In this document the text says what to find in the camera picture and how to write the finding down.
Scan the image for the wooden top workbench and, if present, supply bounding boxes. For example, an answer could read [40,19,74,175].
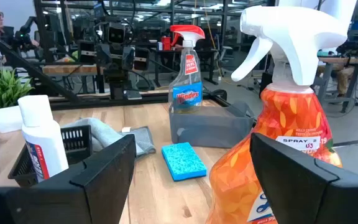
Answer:
[317,57,358,113]

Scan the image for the white plastic bottle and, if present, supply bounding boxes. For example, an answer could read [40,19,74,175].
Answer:
[17,95,70,184]

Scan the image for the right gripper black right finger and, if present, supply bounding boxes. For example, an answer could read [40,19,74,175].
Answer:
[249,133,358,224]

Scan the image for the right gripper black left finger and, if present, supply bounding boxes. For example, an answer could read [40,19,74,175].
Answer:
[0,134,137,224]

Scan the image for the wooden top table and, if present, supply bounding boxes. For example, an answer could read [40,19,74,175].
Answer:
[42,63,99,94]

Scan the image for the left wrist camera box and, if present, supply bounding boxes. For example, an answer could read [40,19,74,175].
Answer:
[106,24,126,45]

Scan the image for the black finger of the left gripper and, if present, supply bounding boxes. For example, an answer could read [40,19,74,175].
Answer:
[134,48,150,71]
[78,40,97,65]

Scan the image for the Windex spray bottle red trigger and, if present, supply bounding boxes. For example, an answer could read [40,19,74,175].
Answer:
[168,24,206,114]

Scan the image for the light blue sponge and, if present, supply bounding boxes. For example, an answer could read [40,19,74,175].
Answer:
[161,142,208,182]

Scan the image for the small red container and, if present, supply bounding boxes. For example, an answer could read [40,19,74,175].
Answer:
[161,36,172,51]

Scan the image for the black plastic basket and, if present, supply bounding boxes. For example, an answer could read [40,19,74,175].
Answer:
[7,124,93,188]

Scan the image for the orange spray bottle white trigger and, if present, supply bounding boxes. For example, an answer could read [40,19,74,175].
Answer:
[205,4,357,224]

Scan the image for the green plant white pot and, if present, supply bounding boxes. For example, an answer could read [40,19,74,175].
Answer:
[0,62,35,134]

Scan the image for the grey cloth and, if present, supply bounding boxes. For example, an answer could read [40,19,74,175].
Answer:
[61,117,157,158]

